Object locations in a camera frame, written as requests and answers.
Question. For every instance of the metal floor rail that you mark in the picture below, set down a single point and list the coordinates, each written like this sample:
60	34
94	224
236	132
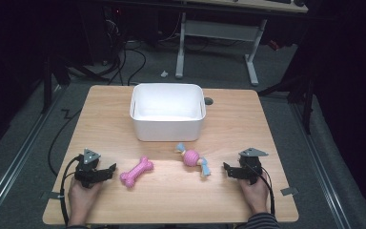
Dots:
22	152
324	178

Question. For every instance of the dark round table grommet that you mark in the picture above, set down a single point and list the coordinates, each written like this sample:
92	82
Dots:
208	101

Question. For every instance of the person's right hand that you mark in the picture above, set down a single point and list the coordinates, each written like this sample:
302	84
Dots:
257	197

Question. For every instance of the small red object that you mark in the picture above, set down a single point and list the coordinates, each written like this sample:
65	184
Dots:
273	45

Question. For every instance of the black keyboard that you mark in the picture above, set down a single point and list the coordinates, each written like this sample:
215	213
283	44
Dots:
278	1

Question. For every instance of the small white paper scrap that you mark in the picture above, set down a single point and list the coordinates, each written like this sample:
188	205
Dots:
164	74

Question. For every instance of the grey-legged wooden desk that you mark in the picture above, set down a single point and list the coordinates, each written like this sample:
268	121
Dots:
220	31

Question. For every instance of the white plastic bin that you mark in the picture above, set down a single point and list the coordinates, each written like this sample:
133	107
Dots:
168	130

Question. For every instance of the black computer mouse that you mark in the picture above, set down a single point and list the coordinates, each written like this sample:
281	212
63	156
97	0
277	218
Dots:
299	3

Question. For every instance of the pink spiky bone toy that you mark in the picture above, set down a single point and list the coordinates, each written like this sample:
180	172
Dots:
136	171

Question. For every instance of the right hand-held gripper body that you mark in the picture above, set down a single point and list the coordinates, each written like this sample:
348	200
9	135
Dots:
251	168

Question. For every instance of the person's left hand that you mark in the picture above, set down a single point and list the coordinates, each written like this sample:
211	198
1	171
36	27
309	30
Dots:
81	200

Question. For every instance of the black metal stand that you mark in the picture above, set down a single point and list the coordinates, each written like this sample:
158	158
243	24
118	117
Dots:
307	105
47	82

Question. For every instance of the grey tape piece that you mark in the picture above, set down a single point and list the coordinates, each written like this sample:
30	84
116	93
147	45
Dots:
289	191
51	195

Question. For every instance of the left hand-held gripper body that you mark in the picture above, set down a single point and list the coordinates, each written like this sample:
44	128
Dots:
87	167

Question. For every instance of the black computer tower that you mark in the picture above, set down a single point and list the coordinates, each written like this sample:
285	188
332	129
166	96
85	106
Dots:
112	31

